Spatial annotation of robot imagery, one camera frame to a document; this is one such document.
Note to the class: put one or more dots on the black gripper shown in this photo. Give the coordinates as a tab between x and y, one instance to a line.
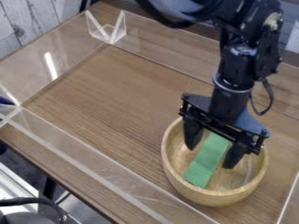
221	113

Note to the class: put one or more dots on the green rectangular block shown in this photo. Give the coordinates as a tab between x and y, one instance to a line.
204	164

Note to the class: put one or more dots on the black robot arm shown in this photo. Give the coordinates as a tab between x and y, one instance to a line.
249	25

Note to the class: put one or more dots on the brown wooden bowl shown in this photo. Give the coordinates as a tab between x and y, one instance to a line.
229	184

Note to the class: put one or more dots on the white cylinder at right edge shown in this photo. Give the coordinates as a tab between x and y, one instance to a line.
292	42

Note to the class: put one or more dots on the black table leg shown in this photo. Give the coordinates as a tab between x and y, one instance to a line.
49	187

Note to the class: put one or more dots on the clear acrylic enclosure wall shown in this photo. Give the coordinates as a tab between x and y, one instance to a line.
96	88

